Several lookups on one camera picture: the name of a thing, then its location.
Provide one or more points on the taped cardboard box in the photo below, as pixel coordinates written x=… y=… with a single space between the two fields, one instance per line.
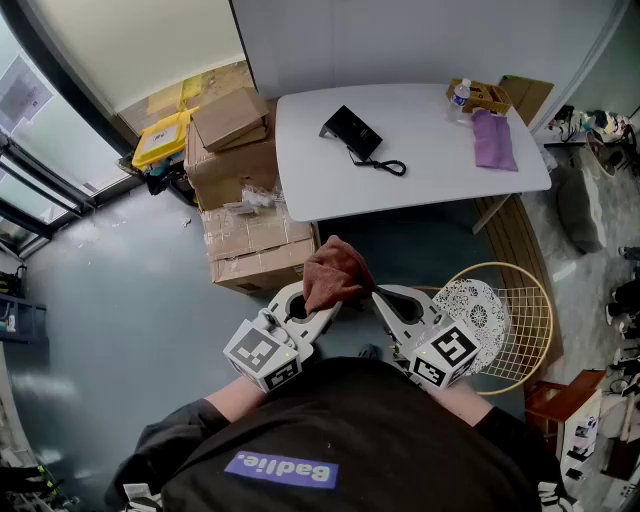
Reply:
x=255 y=250

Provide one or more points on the grey floor cushion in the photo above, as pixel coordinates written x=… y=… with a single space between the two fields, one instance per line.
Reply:
x=580 y=210

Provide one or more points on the person's dark shoe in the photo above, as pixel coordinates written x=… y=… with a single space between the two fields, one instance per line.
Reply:
x=370 y=351

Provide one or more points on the paper notice on window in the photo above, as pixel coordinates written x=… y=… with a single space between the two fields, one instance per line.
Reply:
x=22 y=92

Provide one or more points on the brown cloth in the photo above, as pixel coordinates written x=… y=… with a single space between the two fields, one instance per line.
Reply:
x=332 y=272

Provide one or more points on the patterned white seat cushion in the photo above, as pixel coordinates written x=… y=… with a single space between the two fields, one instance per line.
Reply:
x=475 y=310

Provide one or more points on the large plain cardboard box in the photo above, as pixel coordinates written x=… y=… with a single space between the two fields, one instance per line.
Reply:
x=225 y=172

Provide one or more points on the woven wicker basket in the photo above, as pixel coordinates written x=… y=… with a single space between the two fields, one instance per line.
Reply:
x=492 y=97

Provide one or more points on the flat brown cardboard sheet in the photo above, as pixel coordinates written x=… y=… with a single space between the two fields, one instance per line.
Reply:
x=530 y=97

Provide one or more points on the black device with cable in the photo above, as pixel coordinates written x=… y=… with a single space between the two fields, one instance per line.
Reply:
x=350 y=130

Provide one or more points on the brown wooden stool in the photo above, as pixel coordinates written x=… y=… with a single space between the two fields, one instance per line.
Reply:
x=560 y=400

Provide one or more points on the clear plastic water bottle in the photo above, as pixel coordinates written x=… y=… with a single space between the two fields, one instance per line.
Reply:
x=457 y=102

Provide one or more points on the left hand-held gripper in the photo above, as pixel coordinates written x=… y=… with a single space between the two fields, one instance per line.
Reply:
x=260 y=350

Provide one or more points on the person's right forearm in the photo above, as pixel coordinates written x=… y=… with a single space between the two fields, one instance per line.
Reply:
x=457 y=402

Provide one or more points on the purple cloth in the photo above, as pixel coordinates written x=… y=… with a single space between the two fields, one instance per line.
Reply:
x=492 y=142

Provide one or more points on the person's left forearm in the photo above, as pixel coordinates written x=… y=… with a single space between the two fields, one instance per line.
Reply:
x=235 y=400

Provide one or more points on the yellow plastic bin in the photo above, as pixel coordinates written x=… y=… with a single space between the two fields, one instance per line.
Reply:
x=160 y=140

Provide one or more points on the black window frame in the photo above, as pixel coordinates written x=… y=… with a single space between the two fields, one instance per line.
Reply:
x=45 y=165

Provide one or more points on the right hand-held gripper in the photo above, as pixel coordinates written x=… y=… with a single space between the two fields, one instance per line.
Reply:
x=445 y=355

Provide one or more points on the small cardboard box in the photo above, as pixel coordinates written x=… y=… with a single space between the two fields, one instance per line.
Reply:
x=230 y=117

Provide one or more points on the person's black shirt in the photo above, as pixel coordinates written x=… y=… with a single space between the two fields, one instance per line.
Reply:
x=350 y=425

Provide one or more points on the clear plastic packets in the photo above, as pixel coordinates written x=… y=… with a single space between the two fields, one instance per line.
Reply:
x=255 y=199

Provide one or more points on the wooden table leg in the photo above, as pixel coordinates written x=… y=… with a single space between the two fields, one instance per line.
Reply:
x=490 y=215

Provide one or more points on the dark blue shelf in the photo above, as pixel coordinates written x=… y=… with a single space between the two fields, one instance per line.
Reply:
x=22 y=320

